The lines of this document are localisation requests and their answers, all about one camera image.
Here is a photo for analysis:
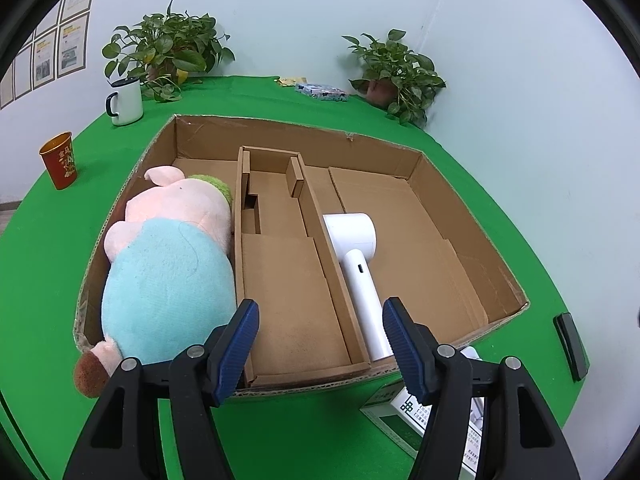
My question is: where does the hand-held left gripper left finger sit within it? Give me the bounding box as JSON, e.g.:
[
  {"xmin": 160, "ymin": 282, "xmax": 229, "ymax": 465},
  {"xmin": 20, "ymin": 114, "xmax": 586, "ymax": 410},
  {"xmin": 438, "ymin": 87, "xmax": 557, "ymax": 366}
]
[{"xmin": 62, "ymin": 298, "xmax": 261, "ymax": 480}]

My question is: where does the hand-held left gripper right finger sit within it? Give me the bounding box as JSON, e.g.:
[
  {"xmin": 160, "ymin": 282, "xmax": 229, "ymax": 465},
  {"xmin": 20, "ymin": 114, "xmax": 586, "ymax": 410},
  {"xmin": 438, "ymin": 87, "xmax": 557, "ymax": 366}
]
[{"xmin": 382, "ymin": 297, "xmax": 581, "ymax": 480}]

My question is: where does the white green long box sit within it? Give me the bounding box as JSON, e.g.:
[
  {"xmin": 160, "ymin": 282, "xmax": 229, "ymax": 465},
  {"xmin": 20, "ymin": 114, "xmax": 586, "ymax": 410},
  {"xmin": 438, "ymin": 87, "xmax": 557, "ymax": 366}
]
[{"xmin": 359, "ymin": 379, "xmax": 488, "ymax": 480}]

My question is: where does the long brown cardboard box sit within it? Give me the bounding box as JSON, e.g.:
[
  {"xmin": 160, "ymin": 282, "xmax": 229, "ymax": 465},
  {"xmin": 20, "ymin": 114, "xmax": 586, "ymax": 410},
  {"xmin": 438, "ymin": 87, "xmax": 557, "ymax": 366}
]
[{"xmin": 234, "ymin": 146, "xmax": 373, "ymax": 390}]

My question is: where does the white hair dryer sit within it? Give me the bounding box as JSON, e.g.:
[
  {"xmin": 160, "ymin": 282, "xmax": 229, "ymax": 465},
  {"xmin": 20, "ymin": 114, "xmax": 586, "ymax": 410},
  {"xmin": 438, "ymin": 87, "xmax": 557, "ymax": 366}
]
[{"xmin": 321, "ymin": 212, "xmax": 398, "ymax": 363}]

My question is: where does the pink pig plush toy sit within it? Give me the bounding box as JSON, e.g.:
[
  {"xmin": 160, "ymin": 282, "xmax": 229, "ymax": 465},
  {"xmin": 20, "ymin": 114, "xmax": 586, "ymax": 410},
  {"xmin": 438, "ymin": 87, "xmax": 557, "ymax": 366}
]
[{"xmin": 74, "ymin": 165, "xmax": 238, "ymax": 400}]

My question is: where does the large shallow cardboard box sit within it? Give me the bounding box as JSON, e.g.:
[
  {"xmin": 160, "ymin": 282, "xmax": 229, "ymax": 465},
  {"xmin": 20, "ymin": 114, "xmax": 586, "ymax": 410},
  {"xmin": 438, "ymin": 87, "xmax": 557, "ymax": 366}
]
[{"xmin": 74, "ymin": 114, "xmax": 530, "ymax": 401}]

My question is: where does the flat black device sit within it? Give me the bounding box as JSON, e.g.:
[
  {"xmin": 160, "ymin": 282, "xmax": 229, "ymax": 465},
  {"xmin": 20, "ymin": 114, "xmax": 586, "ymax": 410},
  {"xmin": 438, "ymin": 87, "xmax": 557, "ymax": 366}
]
[{"xmin": 553, "ymin": 312, "xmax": 591, "ymax": 382}]

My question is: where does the red paper cup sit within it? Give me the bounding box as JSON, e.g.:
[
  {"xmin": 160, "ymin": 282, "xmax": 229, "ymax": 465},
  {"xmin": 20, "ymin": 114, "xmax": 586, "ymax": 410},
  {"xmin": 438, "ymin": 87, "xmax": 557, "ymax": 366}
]
[{"xmin": 39, "ymin": 132, "xmax": 79, "ymax": 191}]

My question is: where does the white enamel mug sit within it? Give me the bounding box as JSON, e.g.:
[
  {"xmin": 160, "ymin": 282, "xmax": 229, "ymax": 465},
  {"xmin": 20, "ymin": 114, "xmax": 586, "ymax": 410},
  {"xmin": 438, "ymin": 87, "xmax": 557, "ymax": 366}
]
[{"xmin": 105, "ymin": 78, "xmax": 145, "ymax": 127}]

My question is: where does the blue patterned packet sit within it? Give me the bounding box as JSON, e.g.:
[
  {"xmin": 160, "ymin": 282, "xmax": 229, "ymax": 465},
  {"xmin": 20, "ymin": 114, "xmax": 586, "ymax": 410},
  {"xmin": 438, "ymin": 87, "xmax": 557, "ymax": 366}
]
[{"xmin": 294, "ymin": 81, "xmax": 349, "ymax": 102}]

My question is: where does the green plant in clay pot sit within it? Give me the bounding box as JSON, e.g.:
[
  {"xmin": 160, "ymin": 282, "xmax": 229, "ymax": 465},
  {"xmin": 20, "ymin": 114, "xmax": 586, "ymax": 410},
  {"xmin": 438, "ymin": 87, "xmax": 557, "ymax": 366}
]
[{"xmin": 341, "ymin": 29, "xmax": 447, "ymax": 128}]

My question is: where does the bushy potted green plant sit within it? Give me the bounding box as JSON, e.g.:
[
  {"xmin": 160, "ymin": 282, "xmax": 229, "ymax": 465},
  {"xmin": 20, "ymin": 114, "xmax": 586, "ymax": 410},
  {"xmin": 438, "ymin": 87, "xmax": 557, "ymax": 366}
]
[{"xmin": 101, "ymin": 0, "xmax": 236, "ymax": 103}]

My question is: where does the wall of framed certificates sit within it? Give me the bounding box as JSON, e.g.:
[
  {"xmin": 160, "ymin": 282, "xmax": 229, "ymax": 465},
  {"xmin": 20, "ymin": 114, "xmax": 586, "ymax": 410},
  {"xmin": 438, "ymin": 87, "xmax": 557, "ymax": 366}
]
[{"xmin": 0, "ymin": 0, "xmax": 101, "ymax": 111}]

